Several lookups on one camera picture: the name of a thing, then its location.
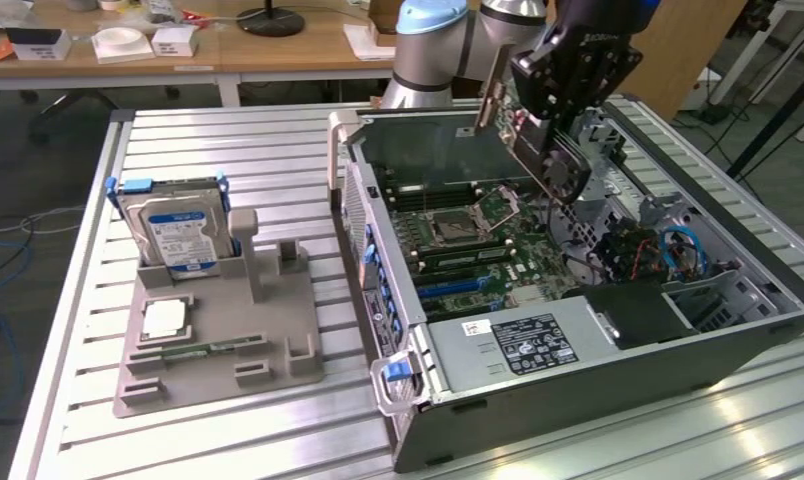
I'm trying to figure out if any black office chair base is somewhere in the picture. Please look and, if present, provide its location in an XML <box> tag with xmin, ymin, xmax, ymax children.
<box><xmin>21</xmin><ymin>87</ymin><xmax>121</xmax><ymax>146</ymax></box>

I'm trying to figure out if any white bin red spot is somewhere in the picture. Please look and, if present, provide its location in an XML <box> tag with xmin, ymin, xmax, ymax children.
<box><xmin>679</xmin><ymin>67</ymin><xmax>721</xmax><ymax>114</ymax></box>

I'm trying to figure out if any white paper stack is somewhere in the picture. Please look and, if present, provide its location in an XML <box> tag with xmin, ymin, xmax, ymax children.
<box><xmin>342</xmin><ymin>22</ymin><xmax>398</xmax><ymax>62</ymax></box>

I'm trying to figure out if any metal socket cover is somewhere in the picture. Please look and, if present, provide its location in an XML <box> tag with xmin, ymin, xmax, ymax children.
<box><xmin>472</xmin><ymin>183</ymin><xmax>532</xmax><ymax>234</ymax></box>

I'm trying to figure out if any wooden desk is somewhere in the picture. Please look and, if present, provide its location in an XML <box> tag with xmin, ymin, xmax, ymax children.
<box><xmin>0</xmin><ymin>0</ymin><xmax>585</xmax><ymax>109</ymax></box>

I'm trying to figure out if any white desk frame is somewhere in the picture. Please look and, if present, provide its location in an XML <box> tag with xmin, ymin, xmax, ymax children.
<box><xmin>708</xmin><ymin>0</ymin><xmax>804</xmax><ymax>142</ymax></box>

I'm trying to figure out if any CPU socket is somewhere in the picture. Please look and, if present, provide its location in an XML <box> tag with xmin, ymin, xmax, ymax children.
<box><xmin>426</xmin><ymin>207</ymin><xmax>490</xmax><ymax>247</ymax></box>

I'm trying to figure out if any metal disk bay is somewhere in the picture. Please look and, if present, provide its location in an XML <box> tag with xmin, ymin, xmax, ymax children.
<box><xmin>661</xmin><ymin>266</ymin><xmax>779</xmax><ymax>332</ymax></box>

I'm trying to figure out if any red wire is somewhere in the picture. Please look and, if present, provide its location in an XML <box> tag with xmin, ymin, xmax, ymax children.
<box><xmin>631</xmin><ymin>238</ymin><xmax>665</xmax><ymax>281</ymax></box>

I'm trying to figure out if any black RAM stick white label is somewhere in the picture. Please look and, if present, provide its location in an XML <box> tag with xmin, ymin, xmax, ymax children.
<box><xmin>418</xmin><ymin>247</ymin><xmax>512</xmax><ymax>272</ymax></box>

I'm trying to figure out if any grey parts rack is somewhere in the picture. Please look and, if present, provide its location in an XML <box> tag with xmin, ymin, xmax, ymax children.
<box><xmin>113</xmin><ymin>208</ymin><xmax>328</xmax><ymax>420</ymax></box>

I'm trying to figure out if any small white box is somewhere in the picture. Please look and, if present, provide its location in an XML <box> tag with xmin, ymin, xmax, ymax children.
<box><xmin>152</xmin><ymin>25</ymin><xmax>201</xmax><ymax>58</ymax></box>

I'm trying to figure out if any green motherboard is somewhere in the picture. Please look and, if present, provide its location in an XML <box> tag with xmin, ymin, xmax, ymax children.
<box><xmin>381</xmin><ymin>167</ymin><xmax>577</xmax><ymax>322</ymax></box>

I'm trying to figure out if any wooden cabinet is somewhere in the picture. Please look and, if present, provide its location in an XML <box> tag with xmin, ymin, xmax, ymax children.
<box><xmin>541</xmin><ymin>0</ymin><xmax>751</xmax><ymax>121</ymax></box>

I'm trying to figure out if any black lamp base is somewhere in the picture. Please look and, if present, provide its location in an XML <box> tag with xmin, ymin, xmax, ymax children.
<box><xmin>236</xmin><ymin>0</ymin><xmax>308</xmax><ymax>38</ymax></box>

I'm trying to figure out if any silver CPU chip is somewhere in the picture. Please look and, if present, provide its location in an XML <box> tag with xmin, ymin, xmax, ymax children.
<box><xmin>141</xmin><ymin>301</ymin><xmax>190</xmax><ymax>338</ymax></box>

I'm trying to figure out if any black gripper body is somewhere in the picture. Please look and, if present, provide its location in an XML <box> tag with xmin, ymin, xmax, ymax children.
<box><xmin>548</xmin><ymin>0</ymin><xmax>655</xmax><ymax>109</ymax></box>

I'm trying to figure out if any blue wire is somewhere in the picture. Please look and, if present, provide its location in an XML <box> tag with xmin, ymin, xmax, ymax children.
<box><xmin>661</xmin><ymin>225</ymin><xmax>712</xmax><ymax>282</ymax></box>

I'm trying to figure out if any brown cardboard box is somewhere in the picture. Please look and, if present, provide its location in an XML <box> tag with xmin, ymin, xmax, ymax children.
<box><xmin>366</xmin><ymin>0</ymin><xmax>408</xmax><ymax>36</ymax></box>

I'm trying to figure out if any blue expansion slot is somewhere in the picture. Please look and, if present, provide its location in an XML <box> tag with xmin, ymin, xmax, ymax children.
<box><xmin>414</xmin><ymin>278</ymin><xmax>488</xmax><ymax>299</ymax></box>

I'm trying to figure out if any perforated metal drive cage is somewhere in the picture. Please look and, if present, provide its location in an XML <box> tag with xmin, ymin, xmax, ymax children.
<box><xmin>547</xmin><ymin>112</ymin><xmax>645</xmax><ymax>251</ymax></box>

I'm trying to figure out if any green RAM stick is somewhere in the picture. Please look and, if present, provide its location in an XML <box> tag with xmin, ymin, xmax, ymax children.
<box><xmin>158</xmin><ymin>337</ymin><xmax>252</xmax><ymax>360</ymax></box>

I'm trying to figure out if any white box black top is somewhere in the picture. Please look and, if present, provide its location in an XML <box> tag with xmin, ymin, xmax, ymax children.
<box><xmin>5</xmin><ymin>27</ymin><xmax>74</xmax><ymax>62</ymax></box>

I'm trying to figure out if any black slanted pole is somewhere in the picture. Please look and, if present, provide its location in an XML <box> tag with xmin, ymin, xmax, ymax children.
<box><xmin>725</xmin><ymin>47</ymin><xmax>804</xmax><ymax>179</ymax></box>

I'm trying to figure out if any blue floor cable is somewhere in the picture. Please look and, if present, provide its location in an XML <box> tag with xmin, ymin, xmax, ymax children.
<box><xmin>0</xmin><ymin>219</ymin><xmax>31</xmax><ymax>427</ymax></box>

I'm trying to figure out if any grey power supply unit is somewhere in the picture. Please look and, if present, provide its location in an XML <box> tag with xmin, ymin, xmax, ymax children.
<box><xmin>418</xmin><ymin>297</ymin><xmax>623</xmax><ymax>394</ymax></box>

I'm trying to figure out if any silver hard disk blue label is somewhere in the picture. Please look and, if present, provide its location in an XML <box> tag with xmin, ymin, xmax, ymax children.
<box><xmin>122</xmin><ymin>192</ymin><xmax>228</xmax><ymax>277</ymax></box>

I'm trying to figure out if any grey floor cable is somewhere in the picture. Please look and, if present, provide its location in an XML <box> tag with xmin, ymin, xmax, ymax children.
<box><xmin>0</xmin><ymin>205</ymin><xmax>85</xmax><ymax>237</ymax></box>

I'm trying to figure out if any black open PC case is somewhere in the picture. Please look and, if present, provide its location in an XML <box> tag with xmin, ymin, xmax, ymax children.
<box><xmin>326</xmin><ymin>93</ymin><xmax>804</xmax><ymax>474</ymax></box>

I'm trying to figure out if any black graphics card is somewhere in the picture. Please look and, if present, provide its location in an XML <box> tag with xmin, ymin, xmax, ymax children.
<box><xmin>473</xmin><ymin>43</ymin><xmax>595</xmax><ymax>206</ymax></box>

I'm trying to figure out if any white moulded tray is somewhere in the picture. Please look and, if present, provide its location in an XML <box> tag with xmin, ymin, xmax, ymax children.
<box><xmin>92</xmin><ymin>27</ymin><xmax>158</xmax><ymax>64</ymax></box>

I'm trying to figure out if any blue disk caddy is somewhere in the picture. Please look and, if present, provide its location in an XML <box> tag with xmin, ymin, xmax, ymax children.
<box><xmin>105</xmin><ymin>171</ymin><xmax>234</xmax><ymax>262</ymax></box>

